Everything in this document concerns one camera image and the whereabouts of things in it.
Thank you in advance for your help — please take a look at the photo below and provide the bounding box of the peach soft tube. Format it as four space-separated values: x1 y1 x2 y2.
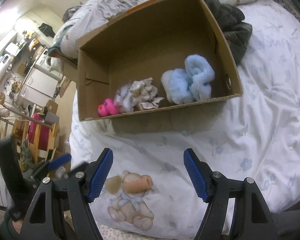
123 176 153 194

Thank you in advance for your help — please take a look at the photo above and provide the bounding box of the beige lace scrunchie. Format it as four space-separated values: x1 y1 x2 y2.
129 77 164 111

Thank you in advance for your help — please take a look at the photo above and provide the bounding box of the dark camouflage garment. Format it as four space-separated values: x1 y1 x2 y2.
204 0 253 64

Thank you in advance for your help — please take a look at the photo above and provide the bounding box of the cream satin scrunchie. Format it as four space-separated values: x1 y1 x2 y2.
161 70 174 103

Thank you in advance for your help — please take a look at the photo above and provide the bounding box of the white lilac scrunchie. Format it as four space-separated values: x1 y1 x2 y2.
114 84 134 113

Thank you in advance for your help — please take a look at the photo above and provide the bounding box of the light blue fluffy sock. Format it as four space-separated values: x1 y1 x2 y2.
170 54 215 105

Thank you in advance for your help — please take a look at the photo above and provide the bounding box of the person's left hand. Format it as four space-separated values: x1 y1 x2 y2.
12 220 23 235

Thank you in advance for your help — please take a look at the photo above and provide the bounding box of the beige patterned quilt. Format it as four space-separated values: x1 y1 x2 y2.
48 0 257 60

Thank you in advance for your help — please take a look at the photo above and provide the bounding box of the pink bag on rack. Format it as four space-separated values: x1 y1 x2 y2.
27 113 52 151

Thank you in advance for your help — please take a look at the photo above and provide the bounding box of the brown cardboard box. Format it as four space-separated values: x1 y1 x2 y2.
77 0 243 122

